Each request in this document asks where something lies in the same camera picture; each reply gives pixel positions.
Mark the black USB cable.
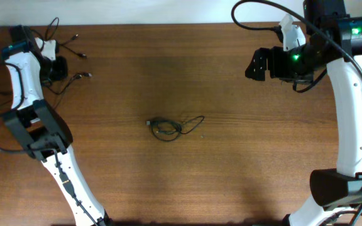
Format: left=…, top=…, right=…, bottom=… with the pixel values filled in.
left=41, top=71, right=93, bottom=109
left=30, top=17, right=87, bottom=60
left=145, top=115, right=206, bottom=143

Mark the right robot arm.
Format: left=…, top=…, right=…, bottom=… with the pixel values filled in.
left=245, top=1, right=362, bottom=225

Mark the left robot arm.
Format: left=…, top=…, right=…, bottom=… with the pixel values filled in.
left=2, top=25, right=111, bottom=225

